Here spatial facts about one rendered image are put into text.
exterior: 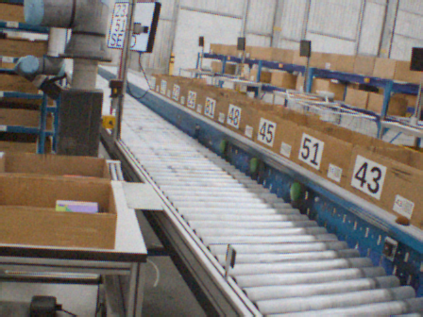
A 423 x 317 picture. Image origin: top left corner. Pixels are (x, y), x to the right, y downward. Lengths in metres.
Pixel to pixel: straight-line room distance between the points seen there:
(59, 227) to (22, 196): 0.31
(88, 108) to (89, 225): 0.82
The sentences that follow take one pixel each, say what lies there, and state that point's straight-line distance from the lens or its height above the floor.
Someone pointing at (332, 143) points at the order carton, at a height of 1.03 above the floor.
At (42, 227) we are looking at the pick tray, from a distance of 1.26.
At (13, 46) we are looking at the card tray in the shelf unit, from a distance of 2.91.
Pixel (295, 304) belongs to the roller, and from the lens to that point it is 1.15.
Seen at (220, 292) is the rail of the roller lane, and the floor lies 0.72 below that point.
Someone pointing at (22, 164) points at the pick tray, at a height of 0.80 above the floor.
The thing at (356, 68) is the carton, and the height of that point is 1.49.
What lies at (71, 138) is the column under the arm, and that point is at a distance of 2.00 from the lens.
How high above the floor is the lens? 1.28
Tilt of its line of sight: 13 degrees down
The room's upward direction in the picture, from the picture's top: 8 degrees clockwise
